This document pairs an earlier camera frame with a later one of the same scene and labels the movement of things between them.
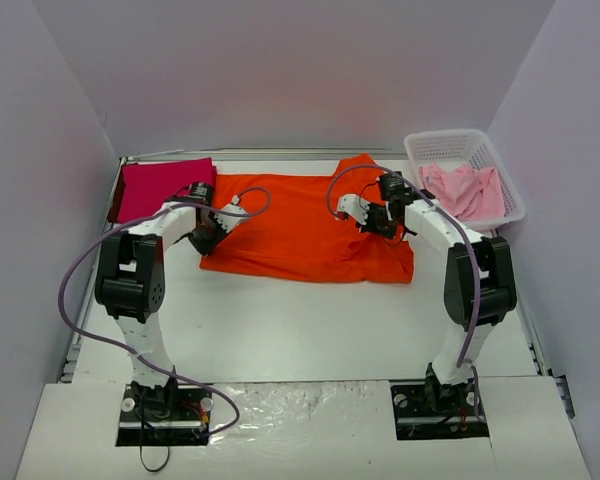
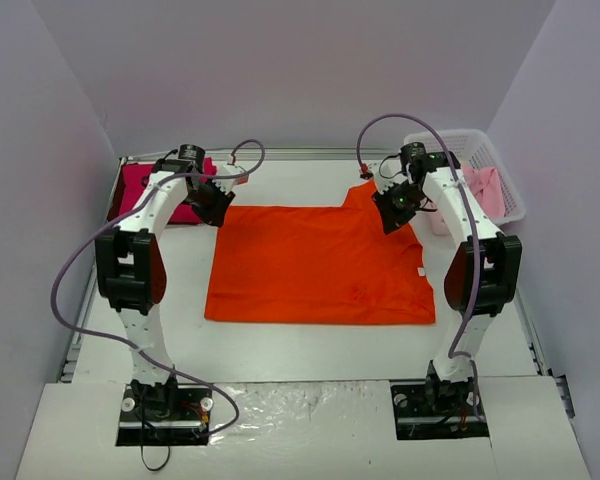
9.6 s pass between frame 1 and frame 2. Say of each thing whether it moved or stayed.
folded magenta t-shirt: stayed
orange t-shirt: moved
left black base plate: stayed
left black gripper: moved
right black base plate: stayed
